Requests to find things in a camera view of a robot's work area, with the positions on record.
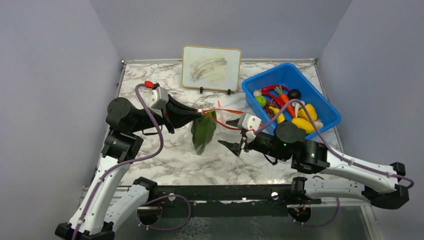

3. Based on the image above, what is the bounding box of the white garlic bulb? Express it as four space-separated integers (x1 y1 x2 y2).
252 90 262 98

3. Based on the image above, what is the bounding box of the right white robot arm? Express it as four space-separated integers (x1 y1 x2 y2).
219 116 410 210

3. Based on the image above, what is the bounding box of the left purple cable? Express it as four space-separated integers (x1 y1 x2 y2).
71 80 192 240

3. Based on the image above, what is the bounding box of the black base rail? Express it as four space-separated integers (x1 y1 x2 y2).
137 184 321 223

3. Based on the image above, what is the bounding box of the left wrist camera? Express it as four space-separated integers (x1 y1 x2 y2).
149 86 169 111

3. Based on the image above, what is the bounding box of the dark purple mushroom cap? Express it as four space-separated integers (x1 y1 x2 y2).
287 88 302 100

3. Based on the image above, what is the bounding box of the orange carrot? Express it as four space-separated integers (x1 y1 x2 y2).
275 88 295 118

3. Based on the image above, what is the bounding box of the clear orange-zip plastic bag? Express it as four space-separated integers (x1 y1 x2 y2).
189 109 243 156

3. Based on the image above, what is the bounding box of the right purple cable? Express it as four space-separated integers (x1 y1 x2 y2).
253 98 416 229

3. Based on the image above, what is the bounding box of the blue plastic bin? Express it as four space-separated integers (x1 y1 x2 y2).
241 62 342 137

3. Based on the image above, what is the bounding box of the green cabbage ball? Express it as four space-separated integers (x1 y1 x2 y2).
255 95 267 108

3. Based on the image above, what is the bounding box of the purple cable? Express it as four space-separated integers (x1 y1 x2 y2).
253 98 416 229
71 80 192 240

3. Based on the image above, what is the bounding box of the red chili pepper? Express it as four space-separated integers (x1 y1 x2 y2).
262 92 285 109
261 84 290 93

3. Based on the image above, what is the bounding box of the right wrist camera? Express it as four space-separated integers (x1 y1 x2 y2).
236 112 262 142

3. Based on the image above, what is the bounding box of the white garlic near mango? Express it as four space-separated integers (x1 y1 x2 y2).
314 119 324 130

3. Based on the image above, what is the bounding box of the yellow bell pepper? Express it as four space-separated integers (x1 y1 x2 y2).
297 103 318 122

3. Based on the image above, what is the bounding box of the purple grape bunch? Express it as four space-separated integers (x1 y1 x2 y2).
263 100 279 119

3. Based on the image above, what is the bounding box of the yellow-framed whiteboard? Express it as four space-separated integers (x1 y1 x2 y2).
181 45 242 92

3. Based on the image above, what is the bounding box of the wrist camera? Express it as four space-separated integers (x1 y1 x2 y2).
149 86 169 111
236 112 262 142

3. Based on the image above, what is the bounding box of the yellow banana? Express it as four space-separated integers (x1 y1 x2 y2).
268 106 286 124

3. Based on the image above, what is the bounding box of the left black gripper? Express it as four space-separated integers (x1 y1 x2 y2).
130 94 202 134

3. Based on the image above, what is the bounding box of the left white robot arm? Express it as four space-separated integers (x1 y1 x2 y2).
54 95 202 240

